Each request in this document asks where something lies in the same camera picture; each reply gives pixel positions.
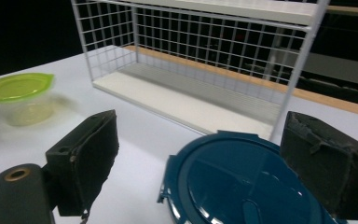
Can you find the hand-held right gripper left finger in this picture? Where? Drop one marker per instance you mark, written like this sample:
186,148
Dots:
84,161

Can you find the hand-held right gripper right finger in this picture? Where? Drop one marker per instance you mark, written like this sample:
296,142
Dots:
329,168

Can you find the glass container with blue lid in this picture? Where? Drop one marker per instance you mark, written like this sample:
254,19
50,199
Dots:
230,177

